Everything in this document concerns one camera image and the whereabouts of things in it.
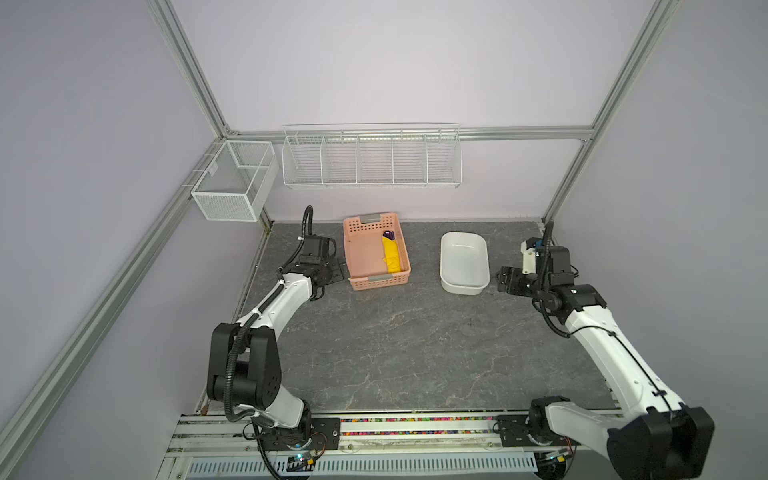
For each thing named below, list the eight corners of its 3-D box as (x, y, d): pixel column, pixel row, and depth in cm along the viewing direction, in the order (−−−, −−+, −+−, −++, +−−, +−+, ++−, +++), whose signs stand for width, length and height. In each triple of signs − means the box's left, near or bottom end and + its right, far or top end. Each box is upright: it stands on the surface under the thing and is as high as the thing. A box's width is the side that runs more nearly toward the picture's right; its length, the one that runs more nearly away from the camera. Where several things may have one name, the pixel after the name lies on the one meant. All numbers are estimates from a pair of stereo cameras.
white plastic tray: (441, 295, 102) (443, 285, 97) (435, 243, 117) (437, 232, 112) (492, 295, 102) (496, 285, 97) (479, 243, 117) (483, 232, 111)
